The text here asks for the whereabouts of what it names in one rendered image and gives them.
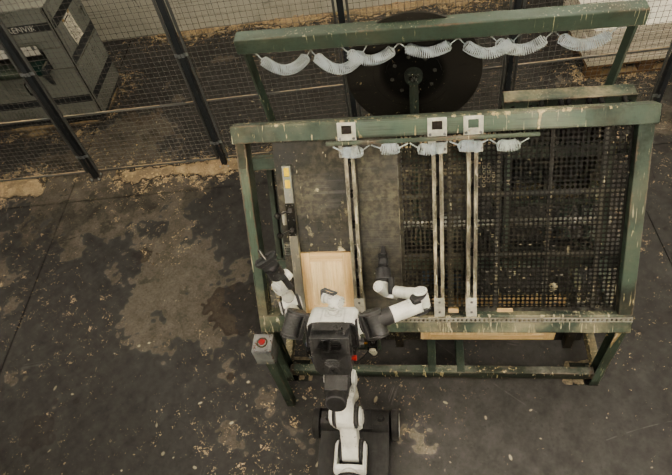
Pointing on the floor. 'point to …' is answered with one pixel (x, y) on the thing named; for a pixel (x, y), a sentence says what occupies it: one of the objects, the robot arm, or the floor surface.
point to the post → (282, 383)
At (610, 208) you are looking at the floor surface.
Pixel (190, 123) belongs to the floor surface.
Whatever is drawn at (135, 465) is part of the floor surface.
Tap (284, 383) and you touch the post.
